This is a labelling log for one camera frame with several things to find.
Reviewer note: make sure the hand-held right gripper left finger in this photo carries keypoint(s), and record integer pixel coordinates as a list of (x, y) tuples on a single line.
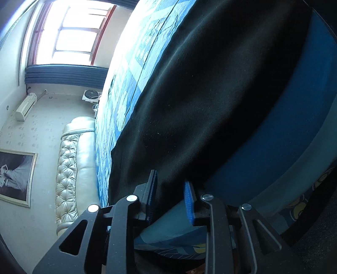
[(152, 197)]

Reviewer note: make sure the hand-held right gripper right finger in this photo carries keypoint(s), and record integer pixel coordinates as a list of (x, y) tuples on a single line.
[(188, 202)]

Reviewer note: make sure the black pants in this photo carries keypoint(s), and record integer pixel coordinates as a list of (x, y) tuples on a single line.
[(197, 92)]

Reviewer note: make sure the cream tufted leather headboard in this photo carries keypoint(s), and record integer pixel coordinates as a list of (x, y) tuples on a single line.
[(76, 163)]

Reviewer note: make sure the blue printed bedsheet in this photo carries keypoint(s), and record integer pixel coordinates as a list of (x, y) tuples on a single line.
[(126, 87)]

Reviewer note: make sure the white box fan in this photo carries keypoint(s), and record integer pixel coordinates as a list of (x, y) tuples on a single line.
[(90, 95)]

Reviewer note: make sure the white air conditioner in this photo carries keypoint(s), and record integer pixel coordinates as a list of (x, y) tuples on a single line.
[(25, 106)]

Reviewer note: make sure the red-framed window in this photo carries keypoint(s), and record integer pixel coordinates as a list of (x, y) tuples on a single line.
[(71, 31)]

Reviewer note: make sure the framed wall picture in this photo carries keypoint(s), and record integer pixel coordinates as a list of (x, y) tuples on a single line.
[(15, 176)]

